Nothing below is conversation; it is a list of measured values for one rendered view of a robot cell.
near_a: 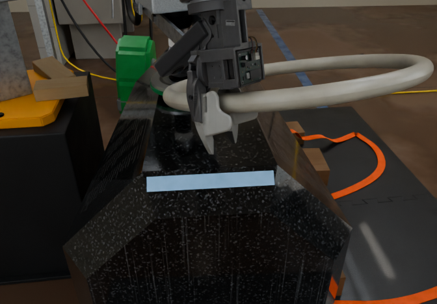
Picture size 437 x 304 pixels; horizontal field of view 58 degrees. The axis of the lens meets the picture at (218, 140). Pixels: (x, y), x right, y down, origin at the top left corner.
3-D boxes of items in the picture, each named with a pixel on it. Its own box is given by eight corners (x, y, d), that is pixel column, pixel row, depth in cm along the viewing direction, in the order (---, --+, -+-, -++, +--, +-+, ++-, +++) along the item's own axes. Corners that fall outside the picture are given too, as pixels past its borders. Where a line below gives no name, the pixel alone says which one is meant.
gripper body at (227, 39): (237, 93, 51) (226, -4, 48) (187, 94, 56) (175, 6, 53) (266, 83, 57) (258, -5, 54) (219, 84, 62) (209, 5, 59)
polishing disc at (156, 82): (190, 98, 129) (190, 95, 128) (138, 86, 137) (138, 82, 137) (220, 76, 145) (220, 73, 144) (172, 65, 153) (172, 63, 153)
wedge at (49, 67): (34, 71, 181) (31, 61, 178) (54, 65, 187) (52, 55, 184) (54, 83, 169) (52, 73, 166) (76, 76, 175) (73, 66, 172)
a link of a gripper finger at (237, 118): (258, 145, 59) (244, 89, 56) (226, 143, 63) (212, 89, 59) (268, 136, 62) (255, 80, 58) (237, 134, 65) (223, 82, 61)
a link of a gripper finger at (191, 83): (194, 122, 54) (194, 57, 53) (186, 121, 55) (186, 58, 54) (215, 121, 58) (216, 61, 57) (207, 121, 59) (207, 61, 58)
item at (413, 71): (139, 97, 90) (137, 84, 89) (316, 65, 107) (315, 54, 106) (227, 134, 46) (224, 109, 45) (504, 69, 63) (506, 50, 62)
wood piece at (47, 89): (36, 102, 154) (32, 90, 151) (38, 91, 162) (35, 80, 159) (89, 96, 158) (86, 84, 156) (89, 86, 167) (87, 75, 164)
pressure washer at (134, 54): (128, 99, 334) (113, -9, 288) (168, 101, 330) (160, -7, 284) (113, 118, 304) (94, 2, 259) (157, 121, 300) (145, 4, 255)
